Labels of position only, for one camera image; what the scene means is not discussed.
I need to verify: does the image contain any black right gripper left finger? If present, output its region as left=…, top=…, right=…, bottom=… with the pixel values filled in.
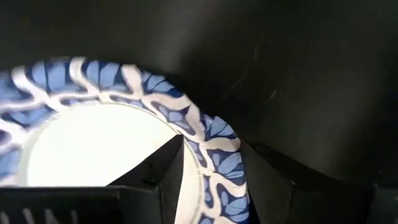
left=107, top=134, right=185, bottom=224

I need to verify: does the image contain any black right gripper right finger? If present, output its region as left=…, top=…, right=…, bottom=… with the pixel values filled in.
left=241, top=137, right=377, bottom=224

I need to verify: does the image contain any blue white patterned paper bowl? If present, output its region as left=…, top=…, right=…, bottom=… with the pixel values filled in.
left=0, top=55, right=253, bottom=224

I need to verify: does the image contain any black table mat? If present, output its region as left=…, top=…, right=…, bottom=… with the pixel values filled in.
left=0, top=0, right=398, bottom=190

